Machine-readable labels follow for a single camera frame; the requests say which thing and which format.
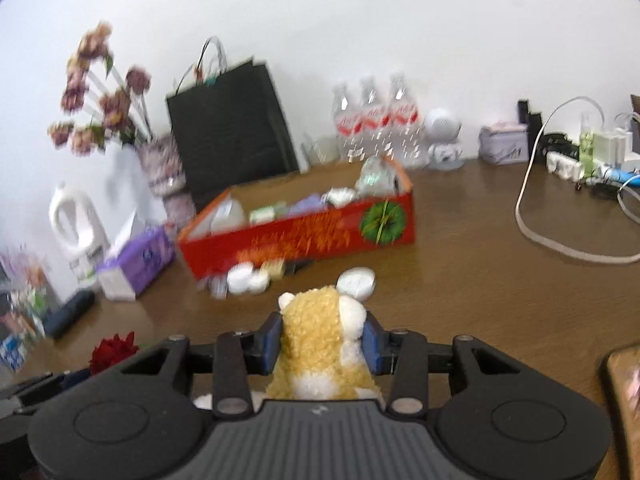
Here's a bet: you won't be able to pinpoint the grey tin box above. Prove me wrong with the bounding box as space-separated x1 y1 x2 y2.
478 122 529 165

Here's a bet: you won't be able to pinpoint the iridescent plastic bag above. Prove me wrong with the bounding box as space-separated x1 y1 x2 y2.
355 156 399 197

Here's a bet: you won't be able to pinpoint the purple knit pouch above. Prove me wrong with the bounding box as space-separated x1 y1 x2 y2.
288 193 328 218

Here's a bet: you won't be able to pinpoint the translucent plastic container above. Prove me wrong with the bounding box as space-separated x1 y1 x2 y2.
209 197 246 234

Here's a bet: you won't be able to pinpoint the water bottle right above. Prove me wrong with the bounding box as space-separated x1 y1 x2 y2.
388 74 427 169

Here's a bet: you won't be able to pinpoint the purple tissue pack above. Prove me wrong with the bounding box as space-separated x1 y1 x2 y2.
96 210 176 301

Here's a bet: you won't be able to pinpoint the black small bottles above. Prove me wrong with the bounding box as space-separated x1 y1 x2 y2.
518 100 542 157

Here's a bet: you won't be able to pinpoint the purple fuzzy vase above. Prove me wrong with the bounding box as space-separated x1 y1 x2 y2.
136 133 196 231

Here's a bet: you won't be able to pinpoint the green tissue packet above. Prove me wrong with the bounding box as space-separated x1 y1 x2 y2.
248 202 288 226

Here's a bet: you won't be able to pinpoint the brown phone on table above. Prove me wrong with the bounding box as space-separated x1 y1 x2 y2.
599 341 640 480

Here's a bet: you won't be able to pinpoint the dark blue case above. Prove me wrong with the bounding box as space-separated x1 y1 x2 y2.
42 289 96 340

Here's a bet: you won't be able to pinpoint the water bottle middle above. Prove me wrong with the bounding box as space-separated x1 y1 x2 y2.
360 77 393 157

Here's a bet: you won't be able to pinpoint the glass cup with spoon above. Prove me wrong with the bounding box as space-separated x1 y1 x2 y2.
300 133 341 167

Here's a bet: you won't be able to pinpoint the red artificial rose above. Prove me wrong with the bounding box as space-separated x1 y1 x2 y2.
89 332 139 375

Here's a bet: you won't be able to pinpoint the yellow plush toy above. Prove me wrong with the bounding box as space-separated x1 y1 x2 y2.
192 284 388 411

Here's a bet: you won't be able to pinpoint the red cardboard box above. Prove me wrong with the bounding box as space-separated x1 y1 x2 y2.
177 160 416 280

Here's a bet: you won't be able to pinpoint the white charging cable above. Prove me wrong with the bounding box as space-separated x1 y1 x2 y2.
514 95 640 265

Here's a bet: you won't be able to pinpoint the green spray bottle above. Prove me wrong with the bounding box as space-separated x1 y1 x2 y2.
579 112 596 177

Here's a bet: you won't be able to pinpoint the white round jar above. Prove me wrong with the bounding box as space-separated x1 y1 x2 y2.
226 262 254 295

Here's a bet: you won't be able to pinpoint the water bottle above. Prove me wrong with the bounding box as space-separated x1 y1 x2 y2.
360 77 393 157
388 74 427 169
332 84 366 162

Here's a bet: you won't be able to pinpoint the white tissue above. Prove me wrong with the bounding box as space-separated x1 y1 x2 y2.
322 188 358 208

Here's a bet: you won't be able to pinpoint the white detergent jug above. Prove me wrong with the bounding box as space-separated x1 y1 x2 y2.
49 182 111 288

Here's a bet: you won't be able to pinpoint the dried rose bouquet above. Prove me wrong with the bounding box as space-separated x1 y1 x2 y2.
47 21 154 156

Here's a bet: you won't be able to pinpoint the water bottle left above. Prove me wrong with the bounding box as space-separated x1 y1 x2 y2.
332 84 366 162

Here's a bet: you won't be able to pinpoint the black paper bag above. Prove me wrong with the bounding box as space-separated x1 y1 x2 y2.
166 36 299 211

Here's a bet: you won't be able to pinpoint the white power strip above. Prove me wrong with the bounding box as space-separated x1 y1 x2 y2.
546 152 585 183

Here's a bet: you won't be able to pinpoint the cluttered organizer left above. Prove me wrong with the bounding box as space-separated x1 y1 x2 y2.
1 246 55 374

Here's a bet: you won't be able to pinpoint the white astronaut figurine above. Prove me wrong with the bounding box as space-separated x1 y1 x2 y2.
424 107 463 171

